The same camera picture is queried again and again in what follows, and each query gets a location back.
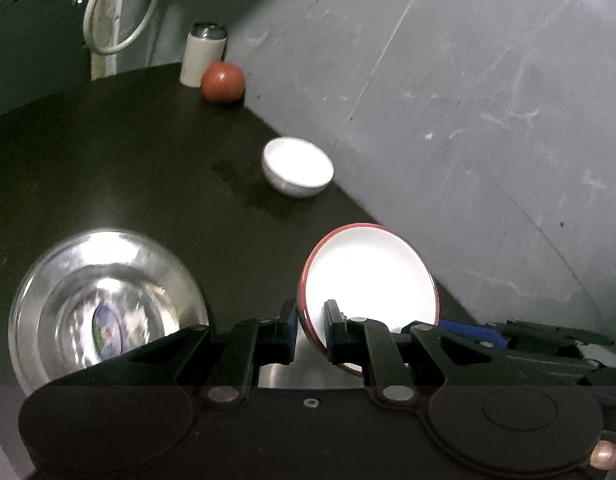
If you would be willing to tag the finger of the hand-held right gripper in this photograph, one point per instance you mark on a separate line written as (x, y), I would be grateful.
(467, 332)

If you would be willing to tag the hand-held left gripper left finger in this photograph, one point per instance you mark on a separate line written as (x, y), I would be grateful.
(288, 327)

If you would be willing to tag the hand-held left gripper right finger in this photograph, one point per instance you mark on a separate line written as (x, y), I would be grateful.
(332, 330)

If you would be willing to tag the white bowl with red rim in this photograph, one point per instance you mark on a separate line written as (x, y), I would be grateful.
(372, 275)

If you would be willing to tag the white ceramic bowl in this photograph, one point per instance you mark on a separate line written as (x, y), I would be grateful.
(298, 167)

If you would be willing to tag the stainless steel plate with sticker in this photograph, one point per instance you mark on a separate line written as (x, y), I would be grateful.
(63, 300)

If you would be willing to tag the person's right hand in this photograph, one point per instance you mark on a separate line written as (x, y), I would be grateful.
(607, 455)

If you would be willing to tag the red ball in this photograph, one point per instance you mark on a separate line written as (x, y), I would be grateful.
(223, 82)

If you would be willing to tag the white thermos cup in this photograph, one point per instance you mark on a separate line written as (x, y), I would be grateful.
(200, 60)

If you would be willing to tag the grey cabinet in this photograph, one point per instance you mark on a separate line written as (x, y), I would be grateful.
(33, 45)

